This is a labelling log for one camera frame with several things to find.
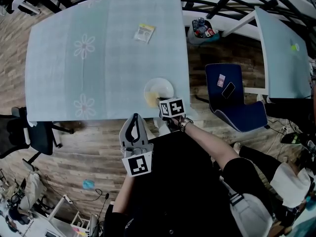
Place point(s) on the crumpled blue cloth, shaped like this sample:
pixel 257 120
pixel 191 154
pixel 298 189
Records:
pixel 89 184

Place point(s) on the black metal railing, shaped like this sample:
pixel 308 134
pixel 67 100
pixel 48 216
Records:
pixel 225 1

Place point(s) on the dark blue chair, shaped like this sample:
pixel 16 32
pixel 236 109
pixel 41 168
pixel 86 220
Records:
pixel 234 110

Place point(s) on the silver wristwatch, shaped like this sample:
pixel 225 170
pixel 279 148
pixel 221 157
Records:
pixel 185 123

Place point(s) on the yellow sponge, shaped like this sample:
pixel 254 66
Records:
pixel 151 99

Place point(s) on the black phone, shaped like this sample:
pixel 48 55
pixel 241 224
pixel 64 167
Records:
pixel 228 90

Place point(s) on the plain light blue tablecloth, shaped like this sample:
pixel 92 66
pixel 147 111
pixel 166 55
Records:
pixel 281 65

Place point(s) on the light blue flowered tablecloth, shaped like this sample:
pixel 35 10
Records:
pixel 111 65

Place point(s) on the white shoulder bag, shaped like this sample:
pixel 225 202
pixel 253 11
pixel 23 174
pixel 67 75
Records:
pixel 251 213

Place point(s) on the white round plate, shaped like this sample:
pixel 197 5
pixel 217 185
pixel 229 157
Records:
pixel 160 86

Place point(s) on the pink card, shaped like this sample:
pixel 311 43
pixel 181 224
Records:
pixel 221 80

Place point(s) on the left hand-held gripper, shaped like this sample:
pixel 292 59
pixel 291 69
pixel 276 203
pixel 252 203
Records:
pixel 137 165

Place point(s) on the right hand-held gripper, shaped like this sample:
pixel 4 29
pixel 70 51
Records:
pixel 172 107

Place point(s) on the person's right forearm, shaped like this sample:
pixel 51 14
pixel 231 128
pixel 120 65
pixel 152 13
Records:
pixel 212 147

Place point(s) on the person's black shirt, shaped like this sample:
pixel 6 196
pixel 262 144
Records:
pixel 177 181

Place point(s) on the yellow-topped clear packet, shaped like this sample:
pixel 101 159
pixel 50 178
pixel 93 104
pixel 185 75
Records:
pixel 144 33

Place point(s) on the grey trash bin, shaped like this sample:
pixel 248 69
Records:
pixel 193 39

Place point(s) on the white metal rack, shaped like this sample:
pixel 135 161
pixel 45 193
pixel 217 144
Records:
pixel 57 206

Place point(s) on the green cup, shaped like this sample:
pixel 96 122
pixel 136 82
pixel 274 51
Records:
pixel 294 47

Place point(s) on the person's right hand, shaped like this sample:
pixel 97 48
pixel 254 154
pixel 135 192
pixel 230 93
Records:
pixel 177 123

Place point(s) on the black mesh office chair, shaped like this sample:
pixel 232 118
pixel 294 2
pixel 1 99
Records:
pixel 42 137

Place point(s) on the person's left forearm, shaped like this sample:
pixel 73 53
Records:
pixel 122 194

